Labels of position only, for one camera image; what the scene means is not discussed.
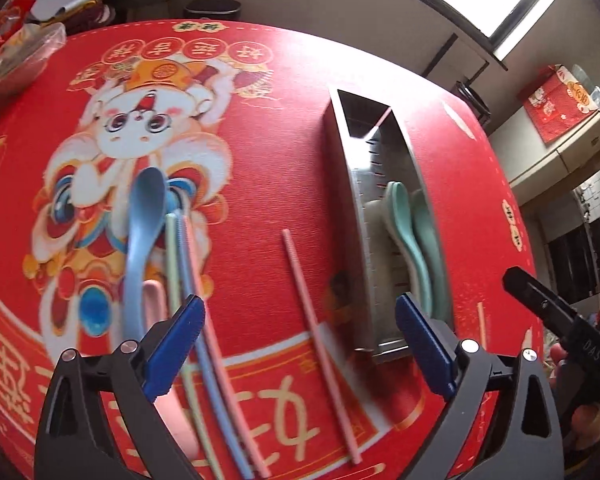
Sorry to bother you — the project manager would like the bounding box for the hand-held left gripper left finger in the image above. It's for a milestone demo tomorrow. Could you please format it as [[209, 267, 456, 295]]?
[[34, 295, 206, 480]]

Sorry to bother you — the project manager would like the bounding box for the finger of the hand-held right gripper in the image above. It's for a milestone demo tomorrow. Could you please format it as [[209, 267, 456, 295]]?
[[503, 266, 581, 341]]

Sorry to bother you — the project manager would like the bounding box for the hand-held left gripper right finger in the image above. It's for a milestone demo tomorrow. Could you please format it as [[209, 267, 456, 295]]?
[[395, 292, 563, 480]]

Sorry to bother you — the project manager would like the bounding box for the pink spoon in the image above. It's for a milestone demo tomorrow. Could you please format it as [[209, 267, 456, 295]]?
[[142, 280, 202, 466]]

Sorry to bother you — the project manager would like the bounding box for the green spoon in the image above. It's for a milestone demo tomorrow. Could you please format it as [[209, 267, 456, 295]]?
[[384, 181, 435, 317]]

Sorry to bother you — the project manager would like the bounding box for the white spoon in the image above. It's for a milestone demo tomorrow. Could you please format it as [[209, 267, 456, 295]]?
[[364, 199, 431, 311]]

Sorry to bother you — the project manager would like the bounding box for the blue spoon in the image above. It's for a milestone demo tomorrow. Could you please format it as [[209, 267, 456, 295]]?
[[122, 166, 167, 346]]

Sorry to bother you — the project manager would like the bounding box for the stainless steel cutlery box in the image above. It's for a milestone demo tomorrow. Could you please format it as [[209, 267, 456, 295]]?
[[327, 86, 453, 366]]

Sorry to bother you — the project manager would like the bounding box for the person's right hand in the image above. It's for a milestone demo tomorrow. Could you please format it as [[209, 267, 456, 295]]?
[[551, 344, 600, 449]]

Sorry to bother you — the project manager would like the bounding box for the white refrigerator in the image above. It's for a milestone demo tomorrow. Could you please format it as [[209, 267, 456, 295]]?
[[490, 65, 600, 188]]

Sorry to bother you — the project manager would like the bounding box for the red printed hanging cloth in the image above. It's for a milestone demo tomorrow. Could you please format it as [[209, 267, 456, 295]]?
[[524, 64, 600, 144]]

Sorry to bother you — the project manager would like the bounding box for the silver rice cooker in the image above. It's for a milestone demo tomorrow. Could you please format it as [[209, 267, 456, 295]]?
[[452, 80, 492, 122]]

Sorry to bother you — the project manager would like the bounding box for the red printed table mat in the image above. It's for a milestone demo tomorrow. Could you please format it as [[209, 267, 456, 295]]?
[[0, 19, 546, 480]]

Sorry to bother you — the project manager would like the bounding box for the black metal shelf rack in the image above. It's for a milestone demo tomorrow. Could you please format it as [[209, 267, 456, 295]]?
[[424, 32, 491, 126]]

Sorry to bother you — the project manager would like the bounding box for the bowl covered with plastic wrap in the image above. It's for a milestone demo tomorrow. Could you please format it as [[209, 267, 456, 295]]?
[[0, 22, 68, 94]]

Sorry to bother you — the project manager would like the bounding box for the black trash bin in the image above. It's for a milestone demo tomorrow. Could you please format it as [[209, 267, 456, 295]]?
[[184, 0, 244, 24]]

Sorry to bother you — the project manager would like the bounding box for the dark red cloth pile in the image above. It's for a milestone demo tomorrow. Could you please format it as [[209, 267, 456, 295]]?
[[65, 2, 119, 29]]

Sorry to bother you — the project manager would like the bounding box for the red snack bag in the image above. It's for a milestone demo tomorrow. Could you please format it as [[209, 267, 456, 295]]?
[[0, 0, 37, 56]]

